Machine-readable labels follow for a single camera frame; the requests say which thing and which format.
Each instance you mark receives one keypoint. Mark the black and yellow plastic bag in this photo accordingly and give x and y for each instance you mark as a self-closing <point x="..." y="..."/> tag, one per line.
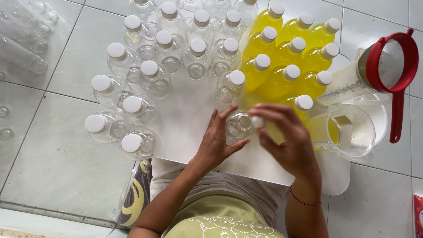
<point x="135" y="198"/>

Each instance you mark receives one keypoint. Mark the clear plastic bottle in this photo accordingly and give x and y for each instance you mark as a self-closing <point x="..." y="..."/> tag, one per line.
<point x="238" y="125"/>

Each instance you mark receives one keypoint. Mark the red patterned box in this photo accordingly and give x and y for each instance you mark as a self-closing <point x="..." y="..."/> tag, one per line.
<point x="418" y="215"/>

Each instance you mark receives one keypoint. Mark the person's left hand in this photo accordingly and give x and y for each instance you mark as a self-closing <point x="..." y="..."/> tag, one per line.
<point x="211" y="148"/>

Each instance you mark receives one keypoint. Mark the person's green printed shirt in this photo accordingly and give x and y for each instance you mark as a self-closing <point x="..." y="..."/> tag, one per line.
<point x="214" y="211"/>

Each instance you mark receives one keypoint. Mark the red mesh strainer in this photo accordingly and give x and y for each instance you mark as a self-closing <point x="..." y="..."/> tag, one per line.
<point x="396" y="112"/>

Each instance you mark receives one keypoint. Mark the translucent measuring jug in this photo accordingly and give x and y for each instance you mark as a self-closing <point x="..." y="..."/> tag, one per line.
<point x="343" y="86"/>

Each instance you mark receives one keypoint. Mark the white bottle cap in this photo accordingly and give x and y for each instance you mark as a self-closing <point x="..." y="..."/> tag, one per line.
<point x="257" y="122"/>

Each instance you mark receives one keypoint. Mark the clear pitcher with yellow liquid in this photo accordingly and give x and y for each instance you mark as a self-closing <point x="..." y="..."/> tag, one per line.
<point x="353" y="132"/>

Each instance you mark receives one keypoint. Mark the person's right hand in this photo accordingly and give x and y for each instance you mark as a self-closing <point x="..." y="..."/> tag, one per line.
<point x="294" y="148"/>

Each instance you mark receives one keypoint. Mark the group of capped empty bottles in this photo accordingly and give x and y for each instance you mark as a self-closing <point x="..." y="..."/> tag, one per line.
<point x="164" y="39"/>

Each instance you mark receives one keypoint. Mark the group of yellow filled bottles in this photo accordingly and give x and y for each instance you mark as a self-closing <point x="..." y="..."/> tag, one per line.
<point x="281" y="79"/>

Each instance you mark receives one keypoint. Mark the clear bag of uncapped bottles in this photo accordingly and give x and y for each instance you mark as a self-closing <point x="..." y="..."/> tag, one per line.
<point x="23" y="49"/>

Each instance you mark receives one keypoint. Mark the white low table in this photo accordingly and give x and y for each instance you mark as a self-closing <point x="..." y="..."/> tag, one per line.
<point x="188" y="115"/>

